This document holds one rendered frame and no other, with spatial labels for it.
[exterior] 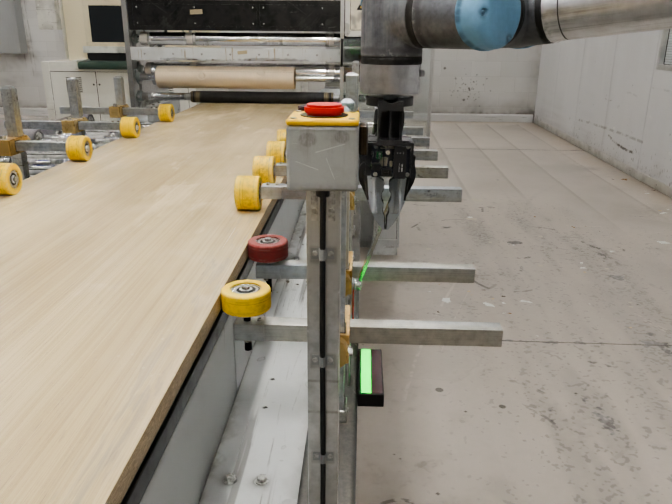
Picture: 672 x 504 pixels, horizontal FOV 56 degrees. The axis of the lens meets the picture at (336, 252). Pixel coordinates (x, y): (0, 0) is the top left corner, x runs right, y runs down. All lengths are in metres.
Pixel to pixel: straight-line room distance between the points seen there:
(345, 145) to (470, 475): 1.63
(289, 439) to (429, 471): 1.01
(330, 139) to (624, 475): 1.83
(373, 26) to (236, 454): 0.72
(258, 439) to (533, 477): 1.19
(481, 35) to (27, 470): 0.70
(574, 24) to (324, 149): 0.46
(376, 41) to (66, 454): 0.65
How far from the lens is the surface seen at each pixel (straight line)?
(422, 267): 1.26
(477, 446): 2.25
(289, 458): 1.12
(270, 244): 1.24
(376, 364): 1.23
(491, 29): 0.86
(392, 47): 0.93
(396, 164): 0.95
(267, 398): 1.28
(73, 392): 0.81
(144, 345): 0.89
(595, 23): 0.95
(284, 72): 3.74
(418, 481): 2.08
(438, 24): 0.88
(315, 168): 0.62
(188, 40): 3.86
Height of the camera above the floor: 1.30
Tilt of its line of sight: 19 degrees down
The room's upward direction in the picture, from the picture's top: straight up
